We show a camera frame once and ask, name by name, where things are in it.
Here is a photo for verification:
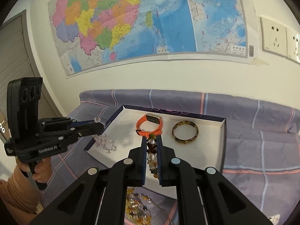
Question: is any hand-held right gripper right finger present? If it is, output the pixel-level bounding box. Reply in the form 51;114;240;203
157;135;273;225

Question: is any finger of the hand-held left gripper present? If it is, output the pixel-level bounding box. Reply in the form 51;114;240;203
37;117;100;132
35;122;105;146

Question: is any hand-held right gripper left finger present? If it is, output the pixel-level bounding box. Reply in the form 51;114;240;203
28;135;147;225

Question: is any multicolour stone bead bracelet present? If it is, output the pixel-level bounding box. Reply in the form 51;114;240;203
146;133;160;181

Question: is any clear crystal bead bracelet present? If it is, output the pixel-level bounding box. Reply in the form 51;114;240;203
92;116;117;154

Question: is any white box with blue rim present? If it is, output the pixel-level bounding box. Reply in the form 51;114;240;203
84;105;227;173

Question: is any yellow chip bead necklace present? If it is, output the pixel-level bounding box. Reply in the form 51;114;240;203
125;187;153;225

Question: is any person's left hand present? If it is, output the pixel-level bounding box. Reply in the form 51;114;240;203
17;157;52;183

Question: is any tortoiseshell bangle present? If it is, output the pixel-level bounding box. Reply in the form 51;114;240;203
172;121;199;144

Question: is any grey brown door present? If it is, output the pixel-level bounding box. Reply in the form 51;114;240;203
0;9;64;146

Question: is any purple plaid bedsheet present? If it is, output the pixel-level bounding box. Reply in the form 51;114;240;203
40;89;300;225

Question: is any orange strap wristwatch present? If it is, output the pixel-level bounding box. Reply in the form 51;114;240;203
135;113;164;138

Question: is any colourful wall map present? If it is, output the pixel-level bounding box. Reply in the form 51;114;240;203
48;0;256;80

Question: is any white wall socket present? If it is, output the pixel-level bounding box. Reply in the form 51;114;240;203
285;27;300;63
260;16;288;57

